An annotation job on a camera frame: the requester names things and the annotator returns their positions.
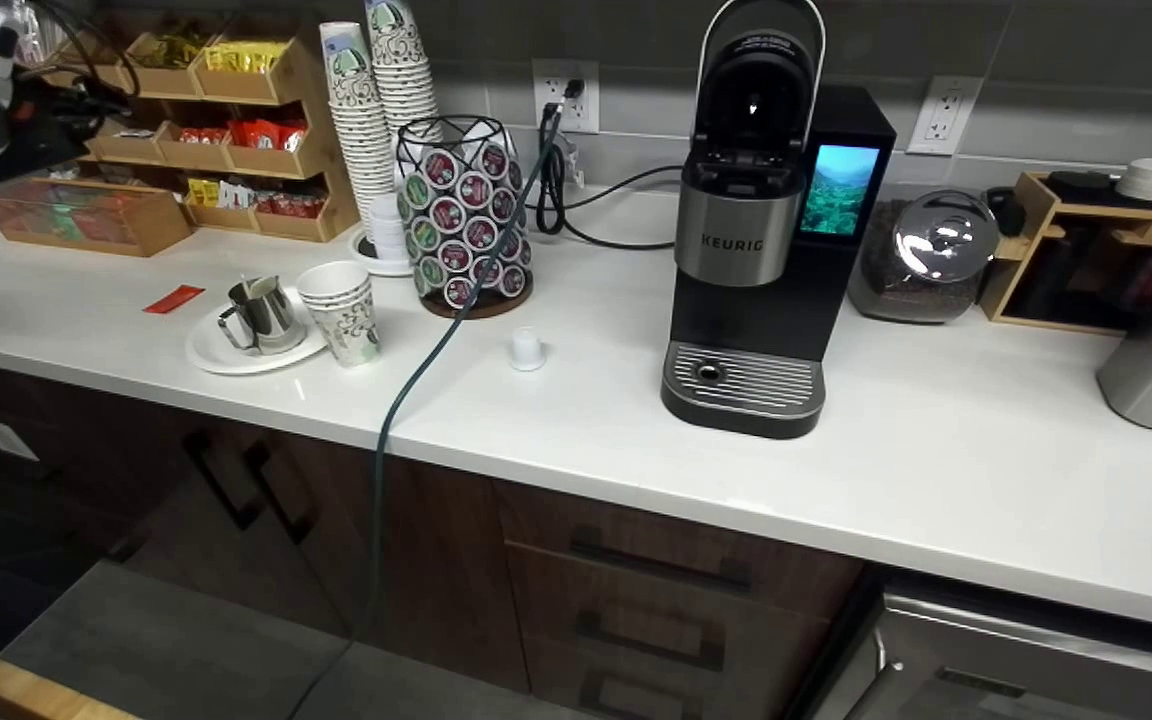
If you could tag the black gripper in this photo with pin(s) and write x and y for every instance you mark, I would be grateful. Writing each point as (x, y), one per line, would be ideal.
(51, 116)

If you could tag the olive yellow sachet pile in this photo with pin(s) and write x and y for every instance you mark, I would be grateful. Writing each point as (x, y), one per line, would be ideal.
(163, 50)

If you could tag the bright yellow sachet pile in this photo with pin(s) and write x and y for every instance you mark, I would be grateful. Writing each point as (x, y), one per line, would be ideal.
(243, 58)

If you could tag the red sachet pile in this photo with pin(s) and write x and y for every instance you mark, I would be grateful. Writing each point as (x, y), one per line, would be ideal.
(264, 135)

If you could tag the wooden tiered condiment rack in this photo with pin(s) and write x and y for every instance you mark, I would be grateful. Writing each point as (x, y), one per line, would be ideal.
(294, 91)

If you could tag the cardboard box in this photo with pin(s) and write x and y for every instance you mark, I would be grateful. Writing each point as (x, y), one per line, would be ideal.
(83, 213)

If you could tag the white plate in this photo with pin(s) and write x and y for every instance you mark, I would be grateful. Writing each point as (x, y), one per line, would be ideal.
(221, 354)

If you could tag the short paper cup stack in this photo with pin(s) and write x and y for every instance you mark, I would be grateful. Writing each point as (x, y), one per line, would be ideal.
(359, 123)

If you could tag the white label sticker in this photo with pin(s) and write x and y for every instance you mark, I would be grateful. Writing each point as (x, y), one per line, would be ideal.
(3, 439)

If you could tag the patterned paper cup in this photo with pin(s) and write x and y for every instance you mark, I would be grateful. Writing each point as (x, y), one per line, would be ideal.
(340, 312)

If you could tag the tall paper cup stack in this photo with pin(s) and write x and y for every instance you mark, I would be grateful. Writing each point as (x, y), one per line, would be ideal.
(402, 66)

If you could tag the white cup lid stack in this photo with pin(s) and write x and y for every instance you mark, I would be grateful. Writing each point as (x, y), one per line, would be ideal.
(390, 226)

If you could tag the small white creamer cup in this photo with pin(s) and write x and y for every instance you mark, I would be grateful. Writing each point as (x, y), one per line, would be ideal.
(524, 349)

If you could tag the light wooden board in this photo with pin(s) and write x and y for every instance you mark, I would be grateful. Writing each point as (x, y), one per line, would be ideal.
(3, 682)

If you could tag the dark wooden cabinet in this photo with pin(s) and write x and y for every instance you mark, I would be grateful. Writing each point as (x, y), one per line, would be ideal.
(441, 562)

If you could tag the black silver coffee machine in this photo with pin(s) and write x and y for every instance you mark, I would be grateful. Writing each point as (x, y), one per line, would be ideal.
(751, 226)

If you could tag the small wooden shelf organizer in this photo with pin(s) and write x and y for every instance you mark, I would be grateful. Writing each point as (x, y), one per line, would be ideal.
(1039, 213)

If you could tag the steel under-counter appliance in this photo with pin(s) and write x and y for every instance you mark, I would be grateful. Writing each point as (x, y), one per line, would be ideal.
(1002, 666)

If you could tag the white wall outlet with plug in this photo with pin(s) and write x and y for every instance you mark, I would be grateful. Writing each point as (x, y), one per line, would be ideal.
(583, 113)

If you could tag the empty white wall outlet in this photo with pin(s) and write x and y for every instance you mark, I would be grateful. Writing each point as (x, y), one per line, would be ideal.
(943, 123)

